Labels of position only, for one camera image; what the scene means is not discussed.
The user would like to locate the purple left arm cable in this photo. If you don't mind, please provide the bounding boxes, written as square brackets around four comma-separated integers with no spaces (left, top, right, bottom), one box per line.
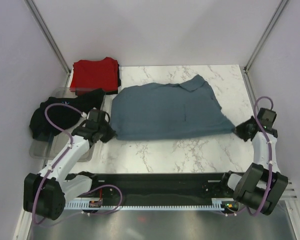
[31,102,88,226]

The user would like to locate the folded black t-shirt under red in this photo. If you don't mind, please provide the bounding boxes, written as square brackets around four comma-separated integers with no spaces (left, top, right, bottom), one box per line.
[106,64,122,95]

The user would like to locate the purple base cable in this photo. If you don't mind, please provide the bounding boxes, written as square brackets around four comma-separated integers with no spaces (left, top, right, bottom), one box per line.
[81,184,124,217]
[221,196,250,217]

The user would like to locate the aluminium corner frame post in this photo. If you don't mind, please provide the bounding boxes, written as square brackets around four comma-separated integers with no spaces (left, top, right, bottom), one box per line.
[243,0,290,73]
[24,0,71,75]

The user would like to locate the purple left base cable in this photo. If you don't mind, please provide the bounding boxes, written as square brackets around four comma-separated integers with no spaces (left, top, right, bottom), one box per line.
[81,184,124,217]

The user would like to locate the blue-grey t-shirt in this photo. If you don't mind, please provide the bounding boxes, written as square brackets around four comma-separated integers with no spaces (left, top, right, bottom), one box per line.
[110,75,235,141]

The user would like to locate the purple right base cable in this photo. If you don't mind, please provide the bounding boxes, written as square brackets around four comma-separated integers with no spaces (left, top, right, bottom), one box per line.
[221,196,250,217]

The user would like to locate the white slotted cable duct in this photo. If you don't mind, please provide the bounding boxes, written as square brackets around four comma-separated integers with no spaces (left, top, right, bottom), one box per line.
[64,198,225,211]

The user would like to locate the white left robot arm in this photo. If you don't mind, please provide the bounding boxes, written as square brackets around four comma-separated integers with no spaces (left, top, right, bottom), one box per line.
[23,109,116,220]

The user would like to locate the black t-shirt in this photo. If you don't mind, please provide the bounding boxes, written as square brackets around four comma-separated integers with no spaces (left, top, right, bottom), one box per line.
[29,88,106,141]
[106,64,122,95]

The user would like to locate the aluminium corner frame post right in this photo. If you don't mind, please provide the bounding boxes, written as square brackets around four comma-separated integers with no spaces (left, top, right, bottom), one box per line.
[243,0,290,73]

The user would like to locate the aluminium corner frame post left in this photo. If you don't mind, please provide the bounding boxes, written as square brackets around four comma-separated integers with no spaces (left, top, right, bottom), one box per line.
[24,0,71,75]

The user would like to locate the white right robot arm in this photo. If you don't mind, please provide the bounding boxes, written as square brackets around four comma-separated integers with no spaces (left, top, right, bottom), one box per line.
[219,108,288,216]

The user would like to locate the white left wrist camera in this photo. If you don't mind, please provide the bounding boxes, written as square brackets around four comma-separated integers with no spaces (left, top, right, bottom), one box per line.
[81,111,89,119]

